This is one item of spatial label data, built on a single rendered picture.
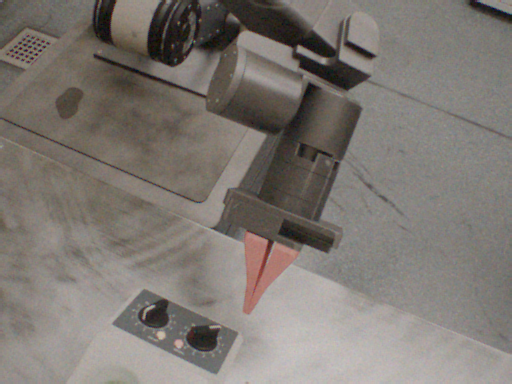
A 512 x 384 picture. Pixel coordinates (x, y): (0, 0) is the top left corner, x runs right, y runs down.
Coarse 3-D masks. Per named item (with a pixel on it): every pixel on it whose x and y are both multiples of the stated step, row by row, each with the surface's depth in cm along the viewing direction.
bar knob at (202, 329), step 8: (192, 328) 50; (200, 328) 50; (208, 328) 51; (216, 328) 51; (192, 336) 50; (200, 336) 50; (208, 336) 51; (216, 336) 51; (192, 344) 50; (200, 344) 50; (208, 344) 50; (216, 344) 51
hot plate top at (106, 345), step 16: (96, 336) 46; (112, 336) 46; (96, 352) 45; (112, 352) 45; (128, 352) 46; (144, 352) 46; (80, 368) 44; (144, 368) 45; (160, 368) 45; (176, 368) 45
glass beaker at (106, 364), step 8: (104, 360) 38; (112, 360) 38; (88, 368) 38; (96, 368) 38; (104, 368) 39; (112, 368) 39; (120, 368) 39; (128, 368) 38; (80, 376) 37; (88, 376) 38; (96, 376) 39; (104, 376) 40; (112, 376) 41; (120, 376) 41; (128, 376) 40; (136, 376) 38
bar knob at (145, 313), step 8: (152, 304) 51; (160, 304) 51; (168, 304) 52; (144, 312) 50; (152, 312) 50; (160, 312) 52; (144, 320) 51; (152, 320) 51; (160, 320) 51; (168, 320) 52
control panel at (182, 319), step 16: (144, 288) 56; (144, 304) 53; (176, 304) 55; (128, 320) 50; (176, 320) 53; (192, 320) 53; (208, 320) 54; (144, 336) 49; (176, 336) 51; (224, 336) 53; (176, 352) 49; (192, 352) 49; (208, 352) 50; (224, 352) 51; (208, 368) 48
